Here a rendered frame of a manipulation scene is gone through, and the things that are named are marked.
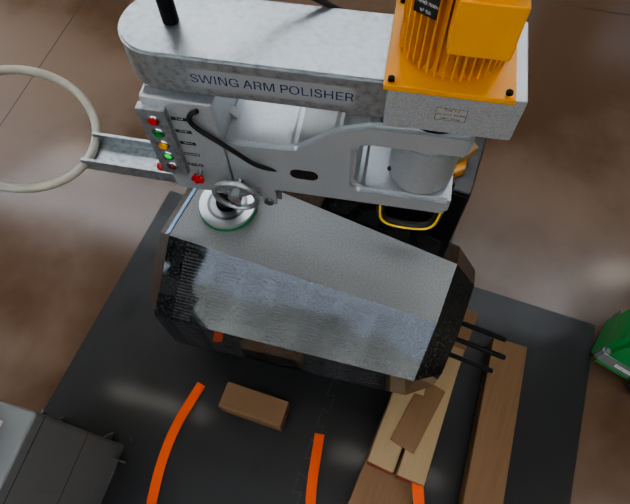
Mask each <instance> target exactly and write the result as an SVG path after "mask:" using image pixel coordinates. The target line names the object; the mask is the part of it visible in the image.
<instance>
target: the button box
mask: <svg viewBox="0 0 630 504"><path fill-rule="evenodd" d="M135 110H136V113H137V115H138V117H139V119H140V121H141V123H142V126H143V128H144V130H145V132H146V134H147V136H148V138H149V141H150V143H151V145H152V147H153V149H154V151H155V154H156V156H157V158H158V160H159V162H160V164H161V166H162V169H163V171H164V172H170V173H177V174H184V175H189V172H190V169H189V166H188V164H187V161H186V159H185V156H184V154H183V151H182V148H181V146H180V143H179V141H178V138H177V136H176V133H175V130H174V128H173V125H172V123H171V120H170V117H169V115H168V112H167V110H166V108H165V107H161V106H153V105H146V104H143V103H141V101H137V104H136V106H135ZM148 116H153V117H155V118H157V119H158V120H159V122H160V124H159V125H157V126H153V125H150V124H149V123H148V122H147V120H146V118H147V117H148ZM153 129H159V130H161V131H163V132H164V134H165V137H163V138H158V137H155V136H154V135H153V134H152V130H153ZM158 141H165V142H167V143H168V144H169V146H170V148H169V149H161V148H160V147H159V146H158V145H157V142H158ZM163 152H169V153H171V154H172V155H173V156H174V159H173V160H168V159H165V158H164V157H163V156H162V153H163ZM167 163H174V164H176V165H177V166H178V167H179V169H178V170H172V169H169V168H168V167H167Z"/></svg>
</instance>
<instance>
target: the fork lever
mask: <svg viewBox="0 0 630 504"><path fill-rule="evenodd" d="M92 136H93V137H96V138H98V139H99V140H100V145H99V149H98V152H97V154H96V156H95V158H94V159H90V158H83V157H81V158H80V161H81V162H82V163H85V164H87V165H88V168H87V169H93V170H100V171H106V172H112V173H118V174H125V175H131V176H137V177H143V178H150V179H156V180H162V181H169V182H175V183H177V182H176V180H175V178H174V176H173V173H170V172H164V171H160V170H158V169H157V163H158V162H159V160H158V158H157V156H156V154H155V151H154V149H153V147H152V145H151V143H150V141H149V140H145V139H138V138H132V137H125V136H119V135H112V134H106V133H99V132H92ZM250 187H251V188H253V189H254V190H255V191H256V192H257V193H258V195H259V196H262V193H261V188H259V187H252V186H250ZM277 197H278V199H282V197H283V196H282V191H280V190H277ZM265 204H267V205H269V206H271V205H274V200H272V199H270V198H268V199H265Z"/></svg>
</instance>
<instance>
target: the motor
mask: <svg viewBox="0 0 630 504"><path fill-rule="evenodd" d="M530 10H531V0H397V2H396V8H395V14H394V20H393V26H392V32H391V38H390V44H389V50H388V57H387V63H386V69H385V75H384V81H383V89H384V90H391V91H400V92H408V93H416V94H424V95H432V96H441V97H449V98H457V99H465V100H473V101H482V102H490V103H498V104H506V105H515V103H516V94H517V43H518V40H519V38H520V35H521V33H522V30H523V28H524V25H525V23H526V20H527V18H528V15H529V13H530Z"/></svg>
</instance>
